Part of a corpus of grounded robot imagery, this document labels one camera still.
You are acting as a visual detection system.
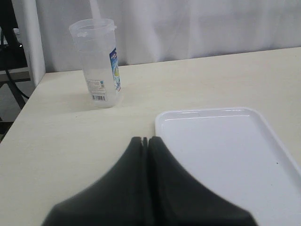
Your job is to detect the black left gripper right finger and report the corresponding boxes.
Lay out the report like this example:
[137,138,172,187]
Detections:
[148,137,257,226]

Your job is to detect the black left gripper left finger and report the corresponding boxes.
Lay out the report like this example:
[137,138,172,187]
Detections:
[42,137,156,226]

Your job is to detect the clear plastic container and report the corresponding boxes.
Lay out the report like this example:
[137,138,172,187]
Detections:
[69,19,121,108]

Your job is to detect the white plastic tray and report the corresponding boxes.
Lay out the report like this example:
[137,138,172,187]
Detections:
[155,107,301,226]

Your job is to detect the white curtain backdrop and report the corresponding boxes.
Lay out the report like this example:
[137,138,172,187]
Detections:
[12,0,301,84]

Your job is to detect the black acer computer monitor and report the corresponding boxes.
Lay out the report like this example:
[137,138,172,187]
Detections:
[0,0,32,123]

